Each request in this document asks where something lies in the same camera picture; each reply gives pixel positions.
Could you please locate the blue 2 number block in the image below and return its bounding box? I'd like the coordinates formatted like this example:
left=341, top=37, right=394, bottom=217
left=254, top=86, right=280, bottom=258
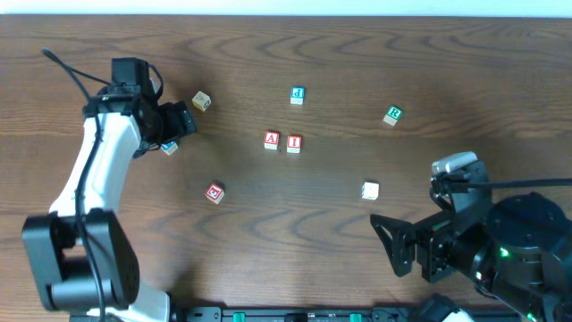
left=161, top=141, right=178, bottom=156

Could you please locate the red I letter block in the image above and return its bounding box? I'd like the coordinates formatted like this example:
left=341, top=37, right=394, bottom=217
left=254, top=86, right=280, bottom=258
left=287, top=135, right=302, bottom=154

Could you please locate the red A letter block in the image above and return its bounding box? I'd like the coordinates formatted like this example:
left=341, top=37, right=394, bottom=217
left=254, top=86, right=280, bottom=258
left=264, top=131, right=280, bottom=150

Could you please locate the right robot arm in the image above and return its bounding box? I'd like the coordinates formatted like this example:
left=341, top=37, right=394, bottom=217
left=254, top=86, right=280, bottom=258
left=370, top=154, right=571, bottom=321

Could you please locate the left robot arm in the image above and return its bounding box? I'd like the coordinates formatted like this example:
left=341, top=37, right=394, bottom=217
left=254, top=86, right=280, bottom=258
left=21, top=57, right=197, bottom=321

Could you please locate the white plain wooden block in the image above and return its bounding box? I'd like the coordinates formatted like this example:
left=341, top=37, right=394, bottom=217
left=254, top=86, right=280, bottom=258
left=361, top=182, right=380, bottom=200

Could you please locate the yellow white letter block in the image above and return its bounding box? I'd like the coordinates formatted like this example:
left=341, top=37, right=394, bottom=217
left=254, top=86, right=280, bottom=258
left=191, top=91, right=212, bottom=112

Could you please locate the green R letter block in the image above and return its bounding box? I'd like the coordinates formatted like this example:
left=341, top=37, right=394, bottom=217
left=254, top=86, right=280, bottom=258
left=383, top=105, right=403, bottom=126

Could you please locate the red E letter block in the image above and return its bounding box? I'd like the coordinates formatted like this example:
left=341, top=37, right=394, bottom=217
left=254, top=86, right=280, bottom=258
left=205, top=182, right=225, bottom=204

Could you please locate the blue P letter block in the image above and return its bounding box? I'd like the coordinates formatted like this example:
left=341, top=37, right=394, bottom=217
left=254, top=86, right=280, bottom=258
left=290, top=86, right=306, bottom=106

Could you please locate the black mounting rail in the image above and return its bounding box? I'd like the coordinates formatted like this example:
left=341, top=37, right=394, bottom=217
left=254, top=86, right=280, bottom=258
left=169, top=305, right=523, bottom=322

